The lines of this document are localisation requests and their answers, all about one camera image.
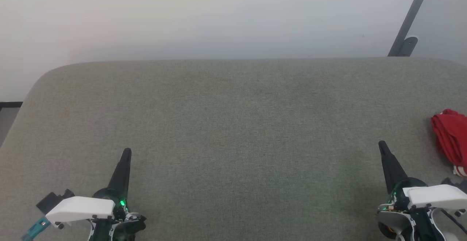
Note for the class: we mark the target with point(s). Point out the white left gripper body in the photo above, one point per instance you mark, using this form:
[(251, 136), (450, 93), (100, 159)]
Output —
[(84, 208)]

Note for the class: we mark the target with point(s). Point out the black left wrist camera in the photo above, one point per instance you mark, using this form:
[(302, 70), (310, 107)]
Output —
[(53, 201)]

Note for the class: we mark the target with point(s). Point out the teal left camera connector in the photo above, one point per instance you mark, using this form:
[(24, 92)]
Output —
[(36, 228)]

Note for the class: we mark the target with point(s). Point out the dark baseboard strip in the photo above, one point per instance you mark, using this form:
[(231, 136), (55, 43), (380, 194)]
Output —
[(11, 105)]

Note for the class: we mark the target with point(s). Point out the grey metal bar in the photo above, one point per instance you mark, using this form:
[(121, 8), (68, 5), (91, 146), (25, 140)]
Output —
[(410, 18)]

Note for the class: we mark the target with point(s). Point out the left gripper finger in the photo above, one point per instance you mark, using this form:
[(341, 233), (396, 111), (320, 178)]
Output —
[(126, 179), (117, 179)]

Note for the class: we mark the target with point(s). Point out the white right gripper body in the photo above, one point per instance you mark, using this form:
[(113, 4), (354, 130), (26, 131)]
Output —
[(437, 197)]

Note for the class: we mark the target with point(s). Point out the grey fabric sofa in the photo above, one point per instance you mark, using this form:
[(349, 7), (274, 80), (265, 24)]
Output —
[(237, 142)]

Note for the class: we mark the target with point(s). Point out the red and white garment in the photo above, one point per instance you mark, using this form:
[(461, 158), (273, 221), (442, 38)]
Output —
[(452, 138)]

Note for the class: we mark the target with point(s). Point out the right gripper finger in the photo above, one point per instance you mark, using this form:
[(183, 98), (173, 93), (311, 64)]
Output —
[(397, 171), (387, 168)]

